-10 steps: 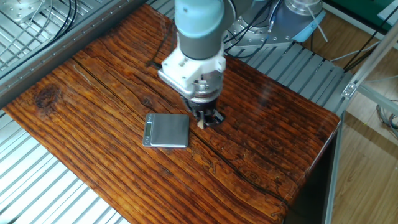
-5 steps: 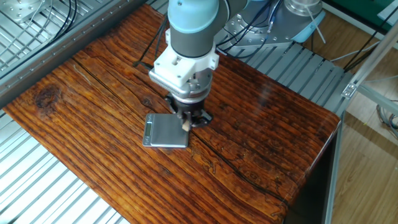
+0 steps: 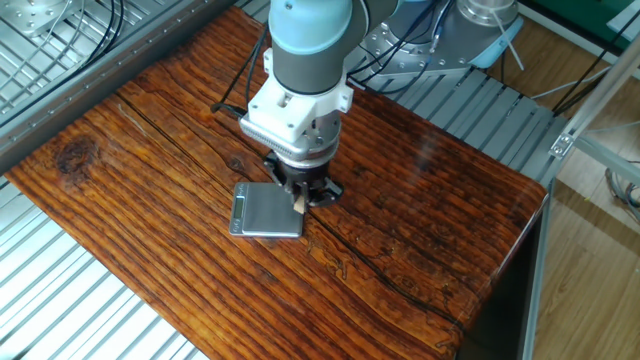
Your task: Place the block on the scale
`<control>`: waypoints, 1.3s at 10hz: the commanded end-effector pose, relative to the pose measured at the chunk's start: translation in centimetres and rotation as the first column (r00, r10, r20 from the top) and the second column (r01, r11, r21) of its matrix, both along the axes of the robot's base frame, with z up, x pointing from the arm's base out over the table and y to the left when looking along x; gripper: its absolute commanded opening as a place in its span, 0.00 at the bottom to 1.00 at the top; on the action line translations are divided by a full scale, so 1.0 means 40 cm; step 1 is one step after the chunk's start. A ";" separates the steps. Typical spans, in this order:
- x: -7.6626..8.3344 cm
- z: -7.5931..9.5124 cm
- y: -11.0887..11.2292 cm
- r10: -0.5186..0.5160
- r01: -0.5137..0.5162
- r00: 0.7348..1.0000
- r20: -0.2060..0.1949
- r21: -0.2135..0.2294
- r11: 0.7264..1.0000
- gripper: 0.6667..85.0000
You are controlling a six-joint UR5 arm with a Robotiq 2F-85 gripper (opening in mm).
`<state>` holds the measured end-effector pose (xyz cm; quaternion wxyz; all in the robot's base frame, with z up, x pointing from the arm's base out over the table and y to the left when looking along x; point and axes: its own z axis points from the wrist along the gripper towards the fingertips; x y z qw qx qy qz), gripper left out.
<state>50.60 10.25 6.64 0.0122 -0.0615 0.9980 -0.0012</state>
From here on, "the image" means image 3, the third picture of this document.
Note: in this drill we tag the aluminium frame post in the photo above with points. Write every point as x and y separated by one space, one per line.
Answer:
600 95

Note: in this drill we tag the silver corner bracket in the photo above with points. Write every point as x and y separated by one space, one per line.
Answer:
562 145

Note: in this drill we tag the aluminium frame crossbar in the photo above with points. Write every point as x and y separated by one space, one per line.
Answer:
610 157

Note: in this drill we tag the grey and blue UR5 arm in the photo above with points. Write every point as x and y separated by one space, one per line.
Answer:
305 30

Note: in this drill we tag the silver mounting plate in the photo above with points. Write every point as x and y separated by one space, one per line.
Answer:
30 17

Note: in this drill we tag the green panel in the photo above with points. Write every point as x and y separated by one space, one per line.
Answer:
575 12

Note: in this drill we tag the silver ribbed wrist camera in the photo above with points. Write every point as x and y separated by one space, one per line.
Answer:
280 145

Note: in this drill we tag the glossy wood-grain board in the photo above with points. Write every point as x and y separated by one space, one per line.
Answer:
150 250

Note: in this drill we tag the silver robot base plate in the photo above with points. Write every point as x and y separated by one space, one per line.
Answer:
450 57

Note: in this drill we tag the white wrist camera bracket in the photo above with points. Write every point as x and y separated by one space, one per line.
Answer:
285 112

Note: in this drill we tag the silver digital pocket scale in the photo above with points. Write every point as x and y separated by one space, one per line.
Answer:
260 215

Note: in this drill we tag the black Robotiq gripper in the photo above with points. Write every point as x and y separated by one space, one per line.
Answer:
305 177

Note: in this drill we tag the grey aluminium beam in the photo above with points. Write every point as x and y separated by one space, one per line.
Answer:
100 80

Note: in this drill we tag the small wooden block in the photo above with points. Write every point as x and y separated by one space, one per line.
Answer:
299 206

